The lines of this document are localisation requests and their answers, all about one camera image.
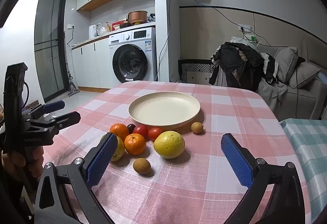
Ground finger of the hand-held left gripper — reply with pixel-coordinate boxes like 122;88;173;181
22;100;65;122
27;111;81;138

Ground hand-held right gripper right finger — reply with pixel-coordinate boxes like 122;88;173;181
220;133;306;224

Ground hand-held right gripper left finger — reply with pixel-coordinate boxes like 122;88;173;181
34;132;118;224

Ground wrinkled yellow-green fruit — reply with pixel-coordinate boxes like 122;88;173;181
100;134;125;162

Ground orange mandarin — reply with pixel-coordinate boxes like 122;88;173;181
124;133;147;155
110;123;130;141

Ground olive brown round longan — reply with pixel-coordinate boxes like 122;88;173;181
133;158;151;175

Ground red tomato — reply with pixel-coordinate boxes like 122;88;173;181
147;127;163;141
133;125;149;138

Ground large yellow lemon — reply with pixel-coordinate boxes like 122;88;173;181
153;131;185;159

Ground cream round plate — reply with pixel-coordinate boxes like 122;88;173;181
128;91;201;130

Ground person's left hand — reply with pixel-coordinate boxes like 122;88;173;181
1;146;44;179

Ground grey stick vacuum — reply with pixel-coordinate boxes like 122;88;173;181
66;61;80;97

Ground pink checked tablecloth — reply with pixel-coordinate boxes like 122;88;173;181
24;80;311;224

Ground white base cabinets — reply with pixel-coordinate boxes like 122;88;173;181
72;36;114;90

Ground black framed glass door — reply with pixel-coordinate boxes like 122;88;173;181
34;0;70;103

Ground teal checked cloth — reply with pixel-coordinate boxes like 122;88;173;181
279;118;327;214

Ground grey garment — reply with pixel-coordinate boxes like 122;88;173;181
258;77;289;113

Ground white electric kettle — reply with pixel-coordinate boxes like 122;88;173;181
88;24;99;39

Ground white washing machine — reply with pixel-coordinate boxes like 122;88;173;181
108;27;157;84

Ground clear plastic bag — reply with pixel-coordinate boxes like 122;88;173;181
98;22;111;36

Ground grey sofa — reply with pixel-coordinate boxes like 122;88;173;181
257;40;327;120

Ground black jacket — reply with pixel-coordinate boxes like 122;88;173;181
209;42;278;92

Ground black white patterned chair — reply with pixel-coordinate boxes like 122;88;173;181
178;59;215;84

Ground grey cushion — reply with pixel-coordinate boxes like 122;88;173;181
289;62;321;89
273;47;298;84

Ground copper pot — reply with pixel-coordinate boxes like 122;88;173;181
128;10;148;24

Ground black hanging cable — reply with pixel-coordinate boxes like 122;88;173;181
157;0;171;81

